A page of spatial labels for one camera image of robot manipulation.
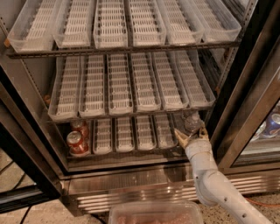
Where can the middle shelf tray one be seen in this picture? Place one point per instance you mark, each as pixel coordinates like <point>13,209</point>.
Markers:
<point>65,93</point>

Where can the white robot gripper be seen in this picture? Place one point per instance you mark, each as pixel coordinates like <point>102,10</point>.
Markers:
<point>198,146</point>

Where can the middle shelf tray five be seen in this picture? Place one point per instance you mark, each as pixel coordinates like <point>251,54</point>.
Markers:
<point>173,95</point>

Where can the shelf tray six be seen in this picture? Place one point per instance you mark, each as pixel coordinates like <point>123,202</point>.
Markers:
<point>213,20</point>
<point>197,88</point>

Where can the top shelf tray two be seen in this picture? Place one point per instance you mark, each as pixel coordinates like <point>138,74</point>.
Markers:
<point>74,23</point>

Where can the glass fridge door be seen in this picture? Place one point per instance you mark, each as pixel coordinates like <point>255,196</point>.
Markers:
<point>261,98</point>

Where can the middle shelf tray three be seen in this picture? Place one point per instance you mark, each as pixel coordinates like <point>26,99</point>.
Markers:
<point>119,89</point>

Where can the shelf tray one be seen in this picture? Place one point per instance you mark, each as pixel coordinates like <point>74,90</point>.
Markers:
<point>33,28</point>
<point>65,93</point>

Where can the rear red soda can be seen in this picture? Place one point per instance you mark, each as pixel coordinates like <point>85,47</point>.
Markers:
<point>80,126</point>

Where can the bottom shelf tray four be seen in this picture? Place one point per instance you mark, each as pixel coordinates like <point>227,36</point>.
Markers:
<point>145,135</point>

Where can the blue soda can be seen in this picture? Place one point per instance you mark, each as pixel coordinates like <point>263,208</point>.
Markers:
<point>272,125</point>

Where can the clear plastic water bottle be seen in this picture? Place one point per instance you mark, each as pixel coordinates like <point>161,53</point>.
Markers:
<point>193,124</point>

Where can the top shelf tray one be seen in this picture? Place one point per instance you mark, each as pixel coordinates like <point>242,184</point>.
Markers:
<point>33,28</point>

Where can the bottom shelf tray three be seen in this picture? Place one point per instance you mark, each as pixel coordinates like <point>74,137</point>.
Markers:
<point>124,135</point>

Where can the top shelf tray five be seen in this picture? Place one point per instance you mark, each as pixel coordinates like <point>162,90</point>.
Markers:
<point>182,25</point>

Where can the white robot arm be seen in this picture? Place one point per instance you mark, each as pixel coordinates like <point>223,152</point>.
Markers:
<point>212,186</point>

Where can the shelf tray five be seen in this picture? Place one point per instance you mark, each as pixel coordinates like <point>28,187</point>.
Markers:
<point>182,25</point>
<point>164,130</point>
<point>173,95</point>

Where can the shelf tray two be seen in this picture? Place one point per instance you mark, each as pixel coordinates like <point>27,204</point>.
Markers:
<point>92,93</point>
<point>74,23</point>
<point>102,137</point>

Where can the middle shelf tray two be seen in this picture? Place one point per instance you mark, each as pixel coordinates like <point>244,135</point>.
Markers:
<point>92,93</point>

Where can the shelf tray three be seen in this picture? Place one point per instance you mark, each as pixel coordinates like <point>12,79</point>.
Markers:
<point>110,29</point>
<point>124,135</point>
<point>119,89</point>

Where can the top shelf tray three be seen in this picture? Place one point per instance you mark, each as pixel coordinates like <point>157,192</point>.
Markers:
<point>110,29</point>

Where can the bottom shelf tray two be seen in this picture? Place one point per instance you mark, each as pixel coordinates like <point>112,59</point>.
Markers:
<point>102,137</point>

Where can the top shelf tray four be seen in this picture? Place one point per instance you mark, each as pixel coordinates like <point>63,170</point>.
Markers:
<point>147,25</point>

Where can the middle shelf tray six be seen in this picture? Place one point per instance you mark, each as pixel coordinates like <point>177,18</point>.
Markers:
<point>197,88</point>

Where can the front red soda can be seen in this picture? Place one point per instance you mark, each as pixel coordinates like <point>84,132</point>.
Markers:
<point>78,146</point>

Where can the red soda can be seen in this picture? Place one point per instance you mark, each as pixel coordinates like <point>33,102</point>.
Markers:
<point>78,146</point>
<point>80,126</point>

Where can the shelf tray four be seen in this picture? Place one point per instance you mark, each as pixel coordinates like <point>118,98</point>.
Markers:
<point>147,25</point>
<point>145,135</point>
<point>146,89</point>

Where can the top shelf tray six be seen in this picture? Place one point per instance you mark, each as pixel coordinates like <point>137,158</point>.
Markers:
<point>213,20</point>

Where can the clear plastic food container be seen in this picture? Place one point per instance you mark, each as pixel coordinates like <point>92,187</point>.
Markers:
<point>156,212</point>

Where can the middle shelf tray four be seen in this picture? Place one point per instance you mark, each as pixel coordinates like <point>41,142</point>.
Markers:
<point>146,89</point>

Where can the bottom shelf tray five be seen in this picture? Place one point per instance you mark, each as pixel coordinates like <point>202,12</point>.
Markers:
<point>164,130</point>

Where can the stainless steel fridge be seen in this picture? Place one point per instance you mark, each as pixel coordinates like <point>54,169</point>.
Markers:
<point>92,184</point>

